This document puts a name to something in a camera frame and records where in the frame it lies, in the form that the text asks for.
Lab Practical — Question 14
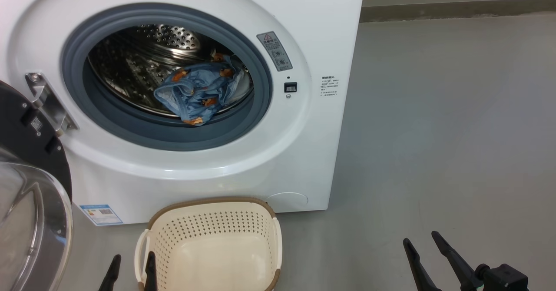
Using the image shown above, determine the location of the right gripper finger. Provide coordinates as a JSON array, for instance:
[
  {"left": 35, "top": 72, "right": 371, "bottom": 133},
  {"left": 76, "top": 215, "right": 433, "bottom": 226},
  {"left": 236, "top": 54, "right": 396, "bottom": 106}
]
[
  {"left": 431, "top": 231, "right": 483, "bottom": 291},
  {"left": 403, "top": 238, "right": 441, "bottom": 291}
]

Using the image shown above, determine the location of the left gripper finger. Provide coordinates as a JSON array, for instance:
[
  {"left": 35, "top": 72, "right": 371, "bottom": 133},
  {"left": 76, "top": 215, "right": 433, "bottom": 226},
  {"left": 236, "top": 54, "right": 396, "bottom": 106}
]
[
  {"left": 98, "top": 254, "right": 122, "bottom": 291},
  {"left": 143, "top": 251, "right": 158, "bottom": 291}
]

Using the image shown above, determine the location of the black washing machine glass door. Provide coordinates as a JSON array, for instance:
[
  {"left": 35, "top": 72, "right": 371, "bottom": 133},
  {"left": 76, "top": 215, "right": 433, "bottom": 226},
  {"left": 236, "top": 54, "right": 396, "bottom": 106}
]
[{"left": 0, "top": 80, "right": 73, "bottom": 291}]

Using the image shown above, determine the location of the blue garment with orange print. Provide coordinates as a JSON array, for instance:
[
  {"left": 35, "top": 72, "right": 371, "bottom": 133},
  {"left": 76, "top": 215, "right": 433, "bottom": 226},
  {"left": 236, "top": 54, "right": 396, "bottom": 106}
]
[{"left": 153, "top": 53, "right": 244, "bottom": 126}]

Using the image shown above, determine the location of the cream laundry basket brown rim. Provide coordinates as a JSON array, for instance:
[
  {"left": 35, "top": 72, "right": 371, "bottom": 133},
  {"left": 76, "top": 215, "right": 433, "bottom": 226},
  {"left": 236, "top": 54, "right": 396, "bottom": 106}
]
[{"left": 134, "top": 197, "right": 283, "bottom": 291}]

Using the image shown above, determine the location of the grey rubber door gasket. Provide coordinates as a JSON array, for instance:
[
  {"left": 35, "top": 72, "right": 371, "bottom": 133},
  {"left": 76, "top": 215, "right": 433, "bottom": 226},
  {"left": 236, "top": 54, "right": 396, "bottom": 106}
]
[{"left": 61, "top": 3, "right": 273, "bottom": 152}]

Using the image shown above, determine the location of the white front-load washing machine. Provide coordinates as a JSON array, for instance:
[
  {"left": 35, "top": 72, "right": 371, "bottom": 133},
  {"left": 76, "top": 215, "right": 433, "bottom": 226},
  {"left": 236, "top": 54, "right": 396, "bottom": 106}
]
[{"left": 0, "top": 0, "right": 367, "bottom": 226}]

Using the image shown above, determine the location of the metal door hinge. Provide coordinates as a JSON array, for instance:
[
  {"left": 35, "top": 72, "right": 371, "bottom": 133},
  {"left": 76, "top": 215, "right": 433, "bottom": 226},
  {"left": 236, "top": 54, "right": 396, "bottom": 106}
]
[{"left": 25, "top": 72, "right": 79, "bottom": 136}]

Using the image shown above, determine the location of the blue energy label sticker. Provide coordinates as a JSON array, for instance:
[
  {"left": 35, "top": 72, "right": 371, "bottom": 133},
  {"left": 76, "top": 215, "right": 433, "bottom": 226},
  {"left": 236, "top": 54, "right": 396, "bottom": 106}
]
[{"left": 79, "top": 204, "right": 123, "bottom": 226}]

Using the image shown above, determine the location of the round white filter cover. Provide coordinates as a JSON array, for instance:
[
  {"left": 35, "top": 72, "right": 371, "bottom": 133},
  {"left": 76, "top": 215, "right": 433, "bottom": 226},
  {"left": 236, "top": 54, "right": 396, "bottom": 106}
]
[{"left": 266, "top": 192, "right": 309, "bottom": 212}]

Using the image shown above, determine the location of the small black text decal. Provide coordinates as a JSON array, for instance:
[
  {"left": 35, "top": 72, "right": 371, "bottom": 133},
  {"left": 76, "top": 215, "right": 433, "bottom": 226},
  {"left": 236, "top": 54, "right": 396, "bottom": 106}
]
[{"left": 321, "top": 76, "right": 339, "bottom": 98}]

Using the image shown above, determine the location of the stainless steel washer drum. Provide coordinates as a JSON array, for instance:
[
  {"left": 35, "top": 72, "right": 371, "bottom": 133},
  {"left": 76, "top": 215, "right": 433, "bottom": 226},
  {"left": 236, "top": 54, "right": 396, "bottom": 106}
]
[{"left": 87, "top": 24, "right": 255, "bottom": 119}]

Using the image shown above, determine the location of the grey warning label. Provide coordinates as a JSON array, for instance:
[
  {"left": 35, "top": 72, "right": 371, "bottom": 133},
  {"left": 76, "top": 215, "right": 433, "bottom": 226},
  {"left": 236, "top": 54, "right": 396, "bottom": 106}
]
[{"left": 256, "top": 31, "right": 293, "bottom": 72}]

